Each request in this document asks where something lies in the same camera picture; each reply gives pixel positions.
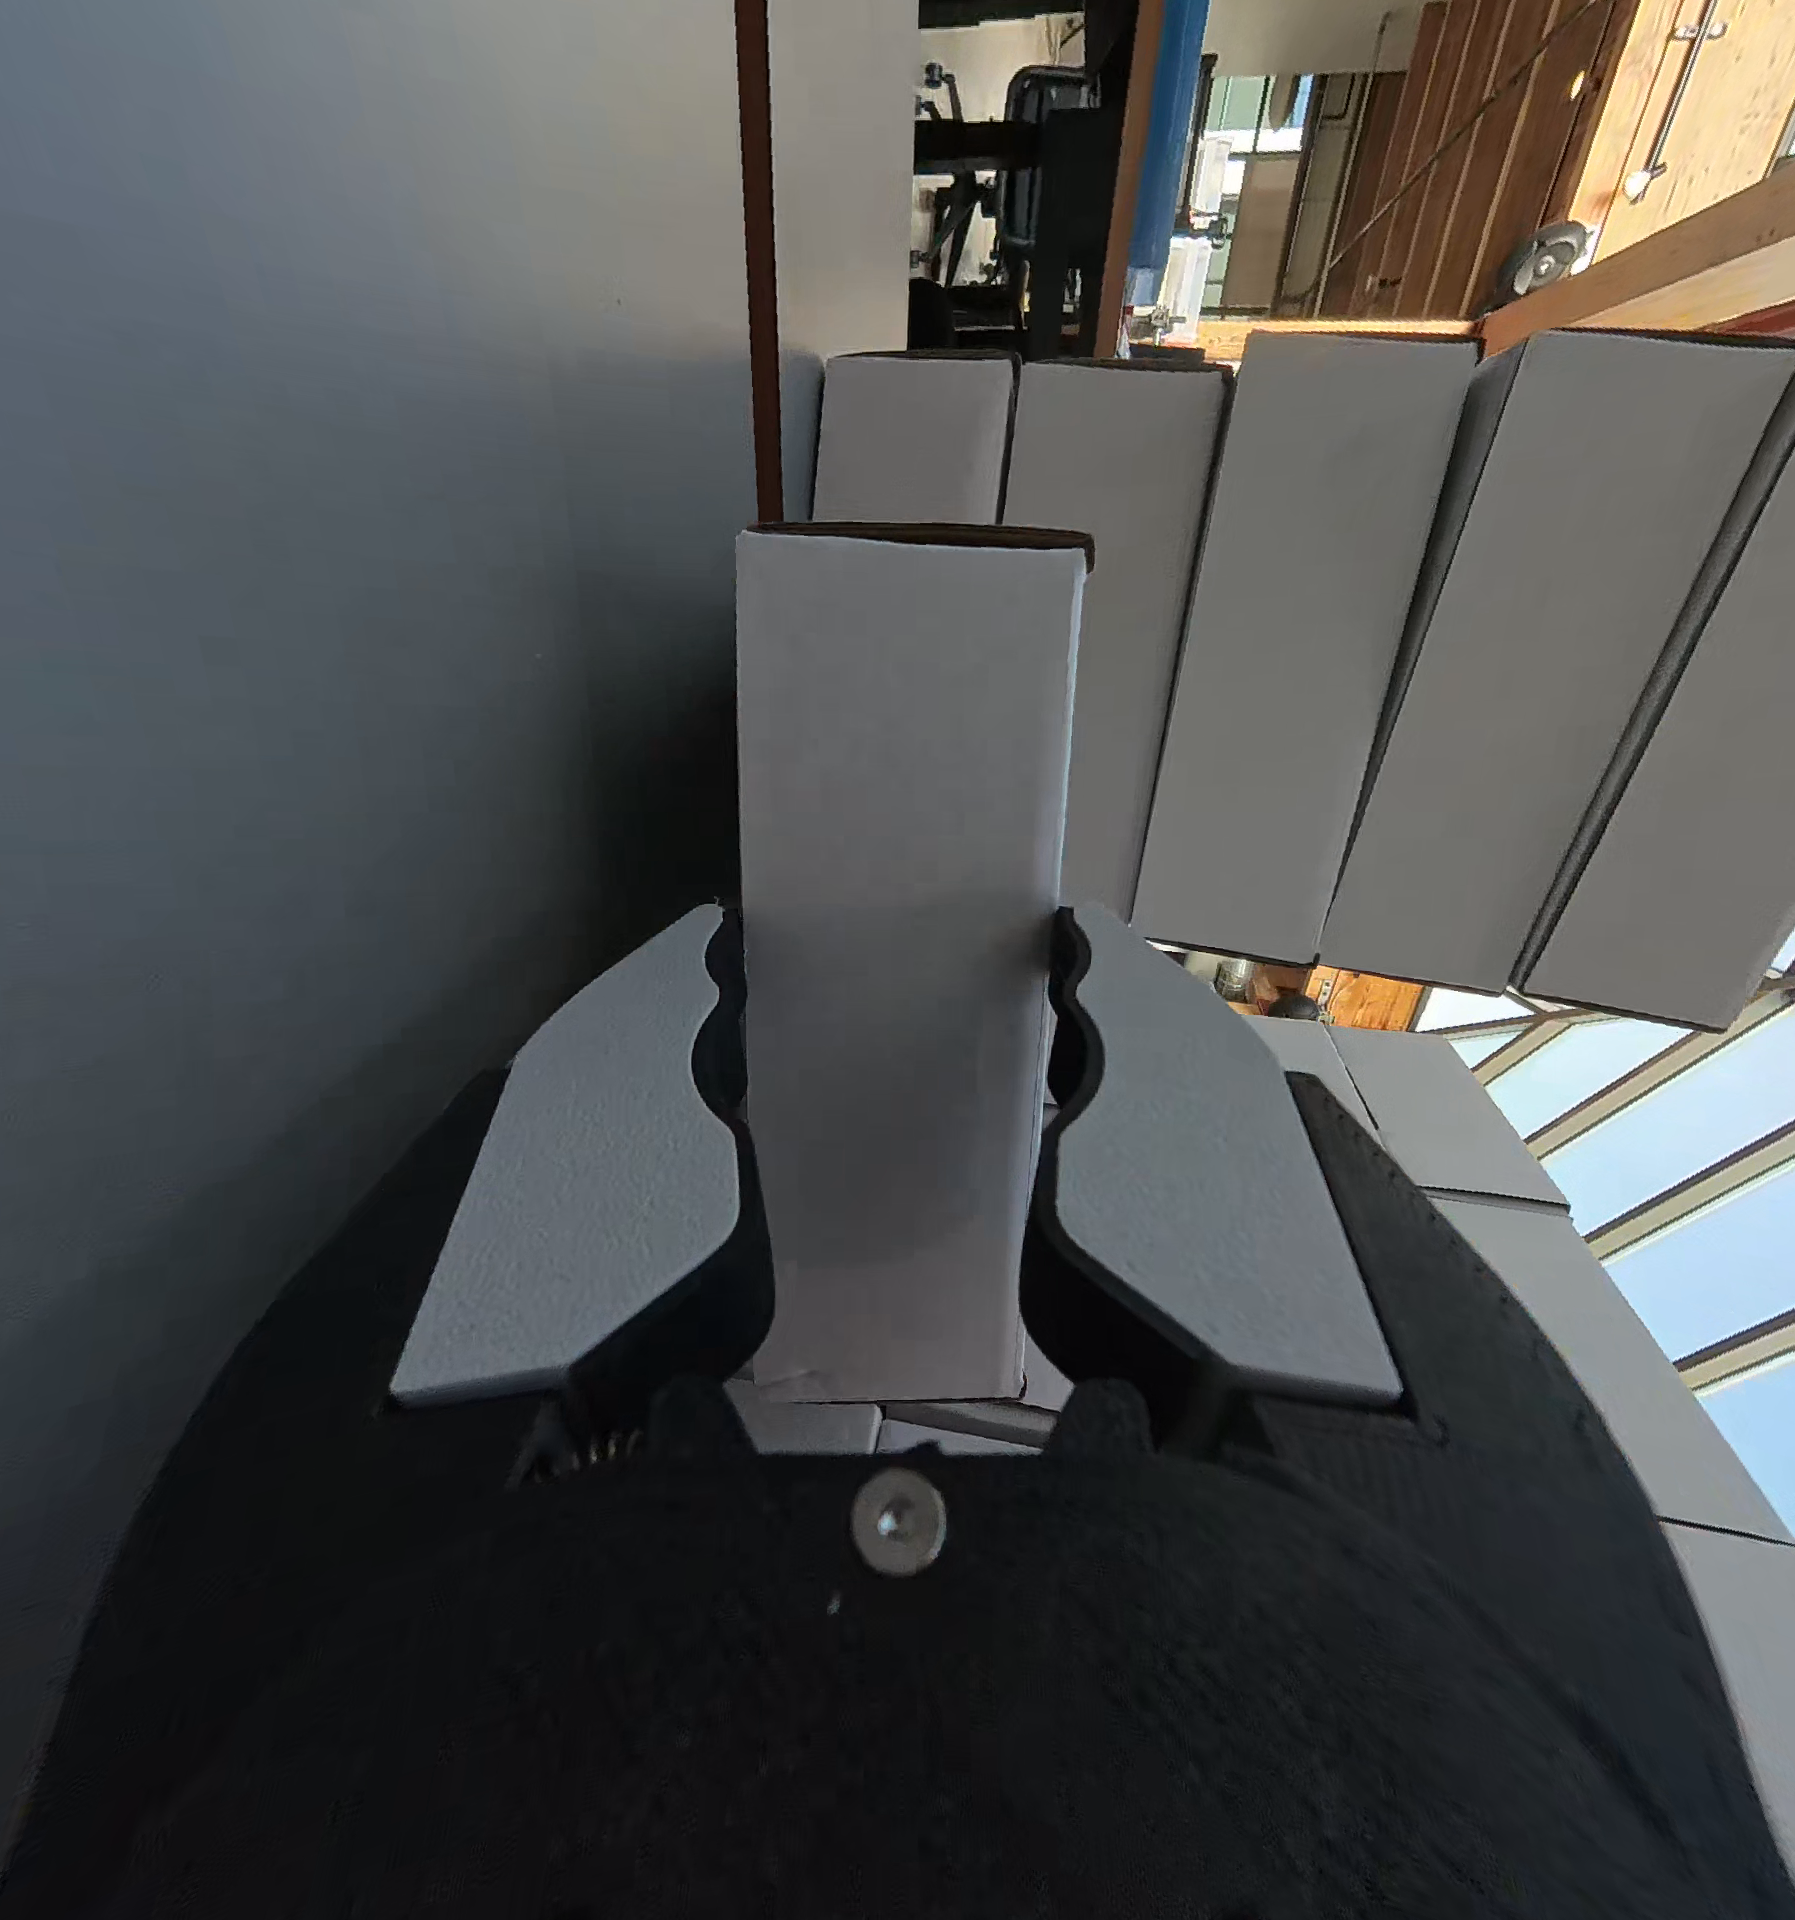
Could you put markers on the stack of white cardboard boxes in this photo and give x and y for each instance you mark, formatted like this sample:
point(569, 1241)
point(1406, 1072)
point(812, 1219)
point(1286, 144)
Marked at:
point(1331, 629)

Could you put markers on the round grey ceiling fixture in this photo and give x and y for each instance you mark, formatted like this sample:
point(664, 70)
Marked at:
point(1545, 258)

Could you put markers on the black exercise machine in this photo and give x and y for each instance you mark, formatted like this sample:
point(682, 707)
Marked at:
point(1039, 195)

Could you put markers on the row of white cardboard boxes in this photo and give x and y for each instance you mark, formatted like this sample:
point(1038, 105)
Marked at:
point(1587, 1350)

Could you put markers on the white corrugated mailer box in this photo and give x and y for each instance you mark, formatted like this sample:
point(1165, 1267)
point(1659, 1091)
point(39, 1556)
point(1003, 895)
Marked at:
point(897, 900)

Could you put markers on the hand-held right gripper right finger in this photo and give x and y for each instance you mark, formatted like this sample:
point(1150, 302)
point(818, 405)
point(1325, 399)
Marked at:
point(1212, 1200)

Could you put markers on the blue pillar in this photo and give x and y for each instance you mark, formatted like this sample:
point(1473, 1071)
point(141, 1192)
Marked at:
point(1174, 121)

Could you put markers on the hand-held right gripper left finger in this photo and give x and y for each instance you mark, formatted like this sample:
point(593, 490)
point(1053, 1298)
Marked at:
point(581, 1200)

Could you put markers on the skylight window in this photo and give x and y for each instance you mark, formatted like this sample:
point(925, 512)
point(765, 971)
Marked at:
point(1738, 1291)

